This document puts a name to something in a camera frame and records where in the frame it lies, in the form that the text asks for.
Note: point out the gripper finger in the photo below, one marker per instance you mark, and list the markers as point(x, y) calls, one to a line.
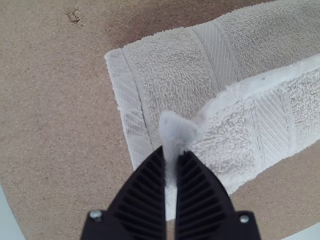
point(140, 205)
point(200, 207)

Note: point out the pale towel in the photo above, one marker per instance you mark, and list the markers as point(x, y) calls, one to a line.
point(175, 75)

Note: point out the cork mat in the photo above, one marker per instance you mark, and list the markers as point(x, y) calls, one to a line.
point(50, 100)

